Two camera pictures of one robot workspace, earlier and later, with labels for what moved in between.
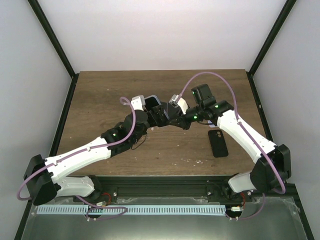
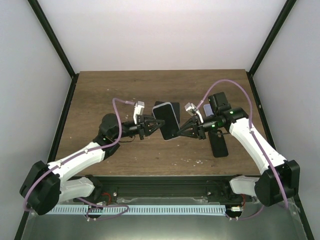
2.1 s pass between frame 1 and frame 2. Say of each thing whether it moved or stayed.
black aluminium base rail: stayed
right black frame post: stayed
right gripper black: moved
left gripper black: moved
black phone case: stayed
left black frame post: stayed
